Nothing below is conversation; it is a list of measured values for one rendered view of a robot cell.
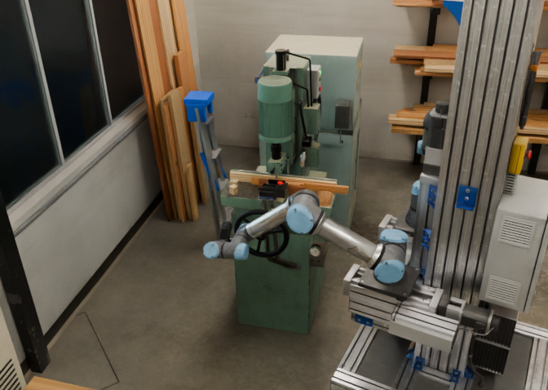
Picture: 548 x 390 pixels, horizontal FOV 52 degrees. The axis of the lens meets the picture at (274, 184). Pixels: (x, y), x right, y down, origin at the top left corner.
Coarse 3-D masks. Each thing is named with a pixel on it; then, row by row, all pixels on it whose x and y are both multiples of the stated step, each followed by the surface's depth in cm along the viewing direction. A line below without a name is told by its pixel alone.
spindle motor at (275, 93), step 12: (264, 84) 276; (276, 84) 275; (288, 84) 276; (264, 96) 277; (276, 96) 275; (288, 96) 278; (264, 108) 281; (276, 108) 279; (288, 108) 282; (264, 120) 284; (276, 120) 282; (288, 120) 285; (264, 132) 287; (276, 132) 285; (288, 132) 288
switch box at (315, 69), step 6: (312, 66) 307; (318, 66) 307; (312, 72) 302; (318, 72) 302; (312, 78) 304; (318, 78) 304; (312, 84) 305; (318, 84) 306; (312, 90) 307; (318, 90) 308; (312, 96) 308
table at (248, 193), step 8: (240, 184) 312; (248, 184) 312; (224, 192) 305; (240, 192) 305; (248, 192) 305; (256, 192) 304; (224, 200) 303; (232, 200) 301; (240, 200) 300; (248, 200) 299; (256, 208) 296; (320, 208) 290; (328, 208) 289; (256, 216) 291; (328, 216) 292
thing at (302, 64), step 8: (272, 56) 311; (296, 56) 310; (304, 56) 310; (264, 64) 298; (272, 64) 298; (288, 64) 297; (296, 64) 297; (304, 64) 297; (264, 72) 299; (304, 72) 296; (304, 80) 299; (304, 96) 304; (304, 104) 306; (296, 168) 322
